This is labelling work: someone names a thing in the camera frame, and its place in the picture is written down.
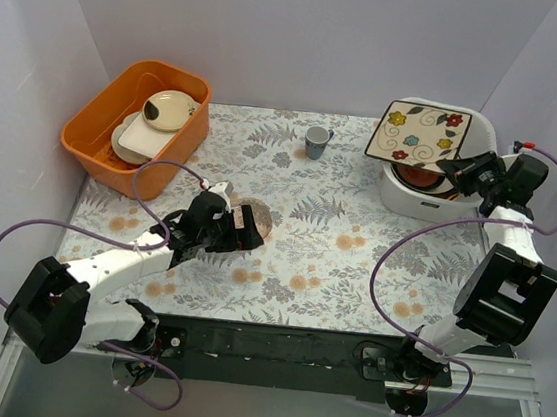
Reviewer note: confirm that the white plastic bin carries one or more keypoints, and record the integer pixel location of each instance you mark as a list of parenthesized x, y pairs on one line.
[(413, 203)]

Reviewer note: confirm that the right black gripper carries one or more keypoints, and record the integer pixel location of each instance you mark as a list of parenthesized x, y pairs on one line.
[(467, 171)]

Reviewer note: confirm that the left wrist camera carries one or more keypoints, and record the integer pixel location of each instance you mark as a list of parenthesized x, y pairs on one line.
[(223, 189)]

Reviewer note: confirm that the pink and cream plate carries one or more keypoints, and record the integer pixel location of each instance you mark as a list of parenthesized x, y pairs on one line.
[(445, 190)]

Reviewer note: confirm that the aluminium frame rail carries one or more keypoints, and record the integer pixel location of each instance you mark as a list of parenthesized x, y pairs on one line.
[(501, 377)]

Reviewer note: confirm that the small red round plate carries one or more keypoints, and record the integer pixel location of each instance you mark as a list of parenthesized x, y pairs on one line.
[(418, 177)]

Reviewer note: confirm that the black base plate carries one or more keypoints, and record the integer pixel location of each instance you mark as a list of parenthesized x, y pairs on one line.
[(346, 363)]

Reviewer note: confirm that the black round plate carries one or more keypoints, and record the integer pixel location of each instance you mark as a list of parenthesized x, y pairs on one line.
[(394, 167)]

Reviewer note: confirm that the cream round plate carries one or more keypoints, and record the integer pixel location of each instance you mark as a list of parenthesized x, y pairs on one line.
[(123, 153)]

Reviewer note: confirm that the beige round plate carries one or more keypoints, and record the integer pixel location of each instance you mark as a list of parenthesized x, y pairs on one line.
[(169, 110)]

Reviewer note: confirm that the grey ceramic cup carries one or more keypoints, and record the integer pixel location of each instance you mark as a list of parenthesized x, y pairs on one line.
[(316, 141)]

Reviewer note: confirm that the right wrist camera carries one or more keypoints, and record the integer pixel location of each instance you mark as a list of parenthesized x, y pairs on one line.
[(518, 147)]

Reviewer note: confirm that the cream rectangular floral plate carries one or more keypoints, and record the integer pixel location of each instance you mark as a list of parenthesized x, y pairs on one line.
[(418, 135)]

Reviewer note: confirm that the white square plate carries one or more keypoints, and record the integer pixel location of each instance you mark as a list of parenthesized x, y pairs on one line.
[(139, 137)]

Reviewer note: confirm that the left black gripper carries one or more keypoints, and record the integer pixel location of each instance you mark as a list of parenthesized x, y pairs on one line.
[(236, 227)]

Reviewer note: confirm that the clear glass round plate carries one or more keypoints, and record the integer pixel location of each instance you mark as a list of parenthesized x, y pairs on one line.
[(261, 214)]

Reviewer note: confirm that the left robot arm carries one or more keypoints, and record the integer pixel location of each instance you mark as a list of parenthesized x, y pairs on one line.
[(60, 306)]

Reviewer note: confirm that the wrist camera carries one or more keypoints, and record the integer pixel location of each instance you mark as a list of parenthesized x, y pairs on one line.
[(518, 147), (223, 189)]

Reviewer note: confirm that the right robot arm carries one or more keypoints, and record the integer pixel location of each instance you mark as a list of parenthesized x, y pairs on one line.
[(506, 294)]

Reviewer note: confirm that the floral table mat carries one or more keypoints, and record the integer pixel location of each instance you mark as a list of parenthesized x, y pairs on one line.
[(336, 258)]

